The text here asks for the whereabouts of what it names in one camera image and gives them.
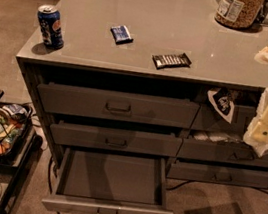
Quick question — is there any grey drawer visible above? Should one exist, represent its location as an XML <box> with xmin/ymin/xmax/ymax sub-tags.
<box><xmin>50</xmin><ymin>121</ymin><xmax>182</xmax><ymax>157</ymax></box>
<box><xmin>42</xmin><ymin>148</ymin><xmax>173</xmax><ymax>214</ymax></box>
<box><xmin>177</xmin><ymin>137</ymin><xmax>268</xmax><ymax>168</ymax></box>
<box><xmin>37</xmin><ymin>83</ymin><xmax>199</xmax><ymax>129</ymax></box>
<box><xmin>191</xmin><ymin>104</ymin><xmax>256</xmax><ymax>134</ymax></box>
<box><xmin>167</xmin><ymin>161</ymin><xmax>268</xmax><ymax>189</ymax></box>

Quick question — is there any clear plastic bag in drawer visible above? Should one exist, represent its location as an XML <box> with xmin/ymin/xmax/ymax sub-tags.
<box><xmin>192</xmin><ymin>130</ymin><xmax>242</xmax><ymax>143</ymax></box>

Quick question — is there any grey drawer cabinet with counter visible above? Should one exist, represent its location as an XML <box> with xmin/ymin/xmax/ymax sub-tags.
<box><xmin>0</xmin><ymin>0</ymin><xmax>268</xmax><ymax>214</ymax></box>

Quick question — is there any black white chip bag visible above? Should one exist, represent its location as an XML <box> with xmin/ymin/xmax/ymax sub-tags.
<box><xmin>207</xmin><ymin>88</ymin><xmax>235</xmax><ymax>123</ymax></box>

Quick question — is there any large jar of nuts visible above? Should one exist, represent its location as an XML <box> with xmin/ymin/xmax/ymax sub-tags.
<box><xmin>215</xmin><ymin>0</ymin><xmax>264</xmax><ymax>30</ymax></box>

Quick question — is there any dark stemmed glass base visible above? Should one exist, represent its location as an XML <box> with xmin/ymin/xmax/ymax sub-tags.
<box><xmin>255</xmin><ymin>0</ymin><xmax>268</xmax><ymax>25</ymax></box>

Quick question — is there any black chocolate bar wrapper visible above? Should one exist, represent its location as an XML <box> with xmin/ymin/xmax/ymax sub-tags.
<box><xmin>152</xmin><ymin>53</ymin><xmax>192</xmax><ymax>70</ymax></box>

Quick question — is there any blue snack packet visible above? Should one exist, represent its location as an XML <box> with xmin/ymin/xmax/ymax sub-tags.
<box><xmin>110</xmin><ymin>25</ymin><xmax>134</xmax><ymax>45</ymax></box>

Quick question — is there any blue Pepsi soda can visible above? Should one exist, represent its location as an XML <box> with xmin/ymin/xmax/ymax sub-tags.
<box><xmin>37</xmin><ymin>4</ymin><xmax>64</xmax><ymax>50</ymax></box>

